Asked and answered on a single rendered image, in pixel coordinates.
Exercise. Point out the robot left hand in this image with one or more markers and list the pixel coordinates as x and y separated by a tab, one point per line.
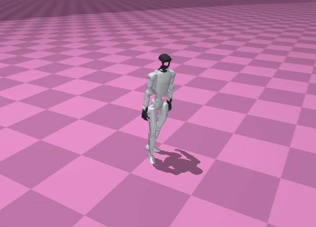
169	104

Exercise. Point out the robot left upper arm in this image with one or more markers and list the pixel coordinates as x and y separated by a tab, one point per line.
172	86

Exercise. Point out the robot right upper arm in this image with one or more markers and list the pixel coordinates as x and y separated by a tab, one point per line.
151	77

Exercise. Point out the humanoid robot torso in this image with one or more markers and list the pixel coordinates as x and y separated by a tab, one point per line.
160	87

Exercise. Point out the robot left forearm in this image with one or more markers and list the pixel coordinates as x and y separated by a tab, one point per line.
169	95

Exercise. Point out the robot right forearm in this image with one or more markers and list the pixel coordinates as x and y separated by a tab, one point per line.
146	100

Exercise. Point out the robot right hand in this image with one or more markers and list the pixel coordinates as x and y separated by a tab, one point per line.
144	114

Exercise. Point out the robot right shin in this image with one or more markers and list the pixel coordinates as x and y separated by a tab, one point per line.
151	142

